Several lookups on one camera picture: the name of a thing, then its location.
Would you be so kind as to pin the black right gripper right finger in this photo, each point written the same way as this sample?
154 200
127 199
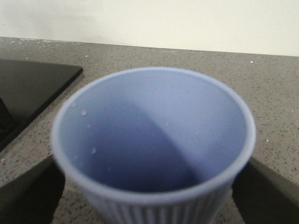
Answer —
263 196

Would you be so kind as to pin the black glass gas stove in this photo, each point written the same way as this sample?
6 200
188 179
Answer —
26 89

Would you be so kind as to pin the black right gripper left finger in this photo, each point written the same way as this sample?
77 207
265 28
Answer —
33 197

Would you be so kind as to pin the light blue ribbed cup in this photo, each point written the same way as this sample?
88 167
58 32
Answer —
154 145

